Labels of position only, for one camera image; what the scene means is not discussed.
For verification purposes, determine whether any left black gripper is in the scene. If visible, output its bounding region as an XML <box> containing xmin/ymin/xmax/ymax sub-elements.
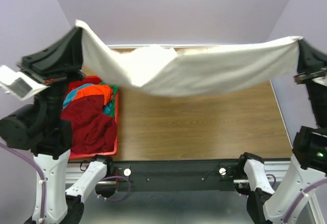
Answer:
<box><xmin>20</xmin><ymin>22</ymin><xmax>88</xmax><ymax>120</ymax></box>

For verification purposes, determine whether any white t shirt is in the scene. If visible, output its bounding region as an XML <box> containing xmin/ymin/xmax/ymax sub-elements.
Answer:
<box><xmin>75</xmin><ymin>20</ymin><xmax>300</xmax><ymax>97</ymax></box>

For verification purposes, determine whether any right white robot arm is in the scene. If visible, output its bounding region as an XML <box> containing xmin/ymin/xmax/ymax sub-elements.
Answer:
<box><xmin>235</xmin><ymin>36</ymin><xmax>326</xmax><ymax>223</ymax></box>

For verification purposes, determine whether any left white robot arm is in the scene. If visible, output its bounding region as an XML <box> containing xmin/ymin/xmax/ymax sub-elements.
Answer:
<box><xmin>1</xmin><ymin>27</ymin><xmax>113</xmax><ymax>223</ymax></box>

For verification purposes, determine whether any red plastic bin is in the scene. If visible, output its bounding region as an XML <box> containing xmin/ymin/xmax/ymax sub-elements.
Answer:
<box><xmin>61</xmin><ymin>76</ymin><xmax>119</xmax><ymax>160</ymax></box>

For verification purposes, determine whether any teal t shirt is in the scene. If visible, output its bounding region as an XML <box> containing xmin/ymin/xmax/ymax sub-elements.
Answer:
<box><xmin>62</xmin><ymin>88</ymin><xmax>79</xmax><ymax>109</ymax></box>

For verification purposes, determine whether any orange t shirt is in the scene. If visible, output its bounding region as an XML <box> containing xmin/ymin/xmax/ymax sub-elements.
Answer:
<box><xmin>73</xmin><ymin>84</ymin><xmax>113</xmax><ymax>105</ymax></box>

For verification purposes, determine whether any green t shirt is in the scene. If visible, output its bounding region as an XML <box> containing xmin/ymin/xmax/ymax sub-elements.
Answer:
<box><xmin>99</xmin><ymin>82</ymin><xmax>118</xmax><ymax>99</ymax></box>

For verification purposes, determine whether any dark red t shirt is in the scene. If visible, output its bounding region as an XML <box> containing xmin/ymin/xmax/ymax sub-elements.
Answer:
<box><xmin>61</xmin><ymin>95</ymin><xmax>117</xmax><ymax>154</ymax></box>

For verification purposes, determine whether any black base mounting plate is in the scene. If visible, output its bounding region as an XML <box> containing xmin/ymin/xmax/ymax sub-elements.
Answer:
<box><xmin>104</xmin><ymin>159</ymin><xmax>247</xmax><ymax>192</ymax></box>

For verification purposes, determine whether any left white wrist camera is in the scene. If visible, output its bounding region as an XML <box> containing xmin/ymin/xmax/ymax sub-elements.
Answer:
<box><xmin>1</xmin><ymin>65</ymin><xmax>49</xmax><ymax>101</ymax></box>

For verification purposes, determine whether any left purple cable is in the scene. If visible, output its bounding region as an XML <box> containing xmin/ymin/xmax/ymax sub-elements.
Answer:
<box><xmin>0</xmin><ymin>142</ymin><xmax>132</xmax><ymax>219</ymax></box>

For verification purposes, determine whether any aluminium frame rail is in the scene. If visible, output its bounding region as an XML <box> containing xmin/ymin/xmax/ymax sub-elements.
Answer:
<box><xmin>65</xmin><ymin>159</ymin><xmax>326</xmax><ymax>224</ymax></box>

